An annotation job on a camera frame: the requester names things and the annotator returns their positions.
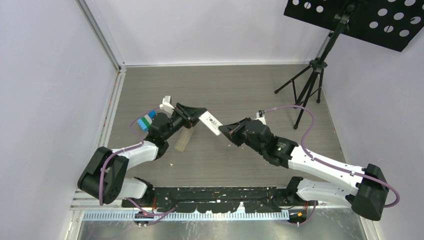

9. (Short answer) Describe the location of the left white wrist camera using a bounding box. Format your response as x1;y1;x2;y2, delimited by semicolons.
159;95;175;114

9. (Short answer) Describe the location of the white remote control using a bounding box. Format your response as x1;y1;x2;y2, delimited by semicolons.
199;111;223;136

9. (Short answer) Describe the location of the black music stand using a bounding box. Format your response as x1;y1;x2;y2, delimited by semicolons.
274;0;424;129

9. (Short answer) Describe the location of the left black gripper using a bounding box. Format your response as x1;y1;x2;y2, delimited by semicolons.
162;103;207;141

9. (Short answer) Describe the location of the blue white green toy brick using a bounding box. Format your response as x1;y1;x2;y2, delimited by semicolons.
136;110;156;132

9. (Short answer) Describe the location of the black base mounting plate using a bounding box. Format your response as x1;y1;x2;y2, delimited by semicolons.
121;186;312;214

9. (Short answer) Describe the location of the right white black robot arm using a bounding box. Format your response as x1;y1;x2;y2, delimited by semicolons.
218;118;389;221

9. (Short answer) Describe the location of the aluminium corner frame post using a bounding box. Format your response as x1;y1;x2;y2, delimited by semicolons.
76;0;127;74

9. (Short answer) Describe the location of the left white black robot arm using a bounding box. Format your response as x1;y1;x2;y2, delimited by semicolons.
77;103;207;207

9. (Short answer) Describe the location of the perforated metal cable tray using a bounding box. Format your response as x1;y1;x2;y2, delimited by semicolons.
82;209;290;222

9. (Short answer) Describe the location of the translucent beige remote cover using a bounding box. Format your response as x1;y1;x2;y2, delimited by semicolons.
174;128;195;152

